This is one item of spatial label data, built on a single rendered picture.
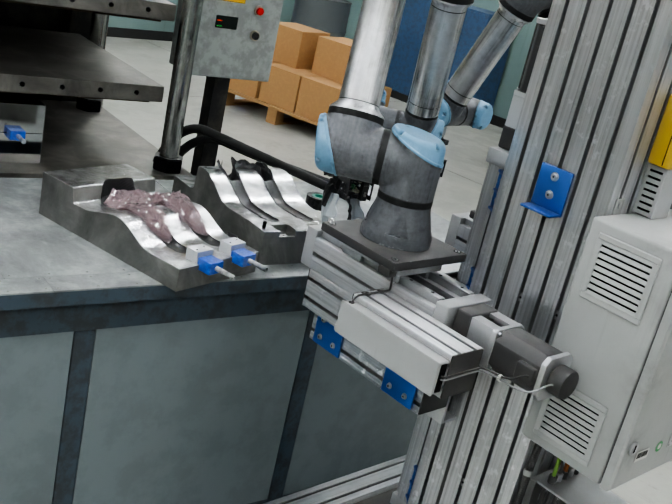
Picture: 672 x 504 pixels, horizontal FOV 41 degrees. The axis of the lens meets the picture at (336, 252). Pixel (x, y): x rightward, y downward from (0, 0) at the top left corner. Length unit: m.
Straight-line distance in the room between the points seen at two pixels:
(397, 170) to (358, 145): 0.09
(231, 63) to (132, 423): 1.30
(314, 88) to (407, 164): 5.35
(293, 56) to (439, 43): 5.59
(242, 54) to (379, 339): 1.56
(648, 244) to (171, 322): 1.10
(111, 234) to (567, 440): 1.10
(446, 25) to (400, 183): 0.35
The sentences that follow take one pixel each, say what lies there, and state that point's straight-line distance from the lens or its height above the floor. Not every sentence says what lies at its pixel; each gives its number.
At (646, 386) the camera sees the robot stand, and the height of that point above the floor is 0.99.
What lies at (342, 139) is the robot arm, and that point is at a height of 1.23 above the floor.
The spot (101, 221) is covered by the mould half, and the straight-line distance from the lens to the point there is 2.18.
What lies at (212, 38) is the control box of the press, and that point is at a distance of 3.00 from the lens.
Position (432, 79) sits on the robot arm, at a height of 1.35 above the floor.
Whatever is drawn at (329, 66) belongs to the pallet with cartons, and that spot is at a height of 0.54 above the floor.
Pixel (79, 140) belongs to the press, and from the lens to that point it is 3.10.
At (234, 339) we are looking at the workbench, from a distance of 2.29.
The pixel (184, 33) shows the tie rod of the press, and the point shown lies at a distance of 2.81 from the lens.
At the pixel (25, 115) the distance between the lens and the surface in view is 2.75.
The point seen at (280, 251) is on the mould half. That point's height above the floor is 0.84.
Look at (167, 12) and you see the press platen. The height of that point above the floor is 1.26.
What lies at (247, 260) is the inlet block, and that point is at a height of 0.86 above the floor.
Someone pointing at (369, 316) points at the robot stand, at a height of 0.95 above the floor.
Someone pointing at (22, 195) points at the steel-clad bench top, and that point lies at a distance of 2.48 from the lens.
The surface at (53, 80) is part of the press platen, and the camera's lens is 2.76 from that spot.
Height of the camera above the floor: 1.63
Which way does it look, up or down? 20 degrees down
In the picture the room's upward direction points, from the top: 13 degrees clockwise
